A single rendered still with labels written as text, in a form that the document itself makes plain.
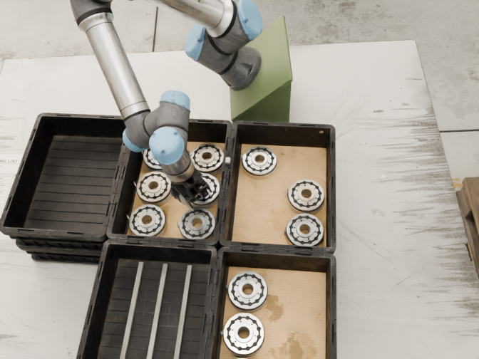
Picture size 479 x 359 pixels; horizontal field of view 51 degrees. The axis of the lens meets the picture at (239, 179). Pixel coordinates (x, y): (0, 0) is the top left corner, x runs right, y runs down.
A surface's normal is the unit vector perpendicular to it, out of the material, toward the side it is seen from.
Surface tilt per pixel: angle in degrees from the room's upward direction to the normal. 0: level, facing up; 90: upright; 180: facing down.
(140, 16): 0
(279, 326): 0
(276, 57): 44
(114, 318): 0
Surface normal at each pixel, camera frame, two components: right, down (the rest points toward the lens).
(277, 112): 0.05, 0.86
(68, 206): -0.05, -0.50
